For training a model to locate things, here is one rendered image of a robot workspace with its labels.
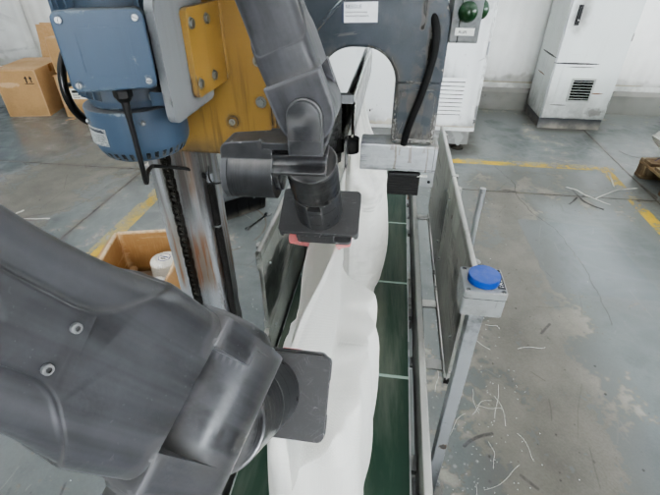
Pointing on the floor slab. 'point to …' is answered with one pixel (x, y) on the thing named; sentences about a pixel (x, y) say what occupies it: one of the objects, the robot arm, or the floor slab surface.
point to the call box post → (454, 391)
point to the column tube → (197, 226)
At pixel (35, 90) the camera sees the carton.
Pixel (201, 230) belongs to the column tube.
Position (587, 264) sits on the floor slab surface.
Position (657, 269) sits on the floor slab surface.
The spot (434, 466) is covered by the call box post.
